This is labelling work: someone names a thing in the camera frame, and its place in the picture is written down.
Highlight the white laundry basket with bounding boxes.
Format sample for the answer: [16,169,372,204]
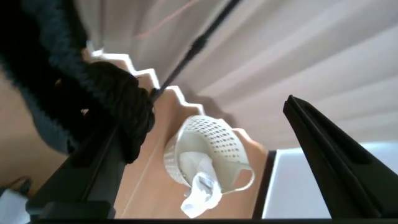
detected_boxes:
[163,114,256,195]

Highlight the pink clothes hanger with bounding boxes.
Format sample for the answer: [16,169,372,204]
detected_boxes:
[135,0,201,40]

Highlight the white garment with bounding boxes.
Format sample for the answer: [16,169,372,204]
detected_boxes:
[178,151,223,219]

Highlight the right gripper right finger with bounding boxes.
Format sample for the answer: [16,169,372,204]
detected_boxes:
[282,95,398,219]

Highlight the black clothes rack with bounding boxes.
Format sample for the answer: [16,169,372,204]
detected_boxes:
[149,0,243,102]

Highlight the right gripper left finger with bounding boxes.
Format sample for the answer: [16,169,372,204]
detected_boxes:
[25,126,127,220]

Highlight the black knitted garment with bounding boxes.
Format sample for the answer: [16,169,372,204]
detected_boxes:
[0,0,156,165]

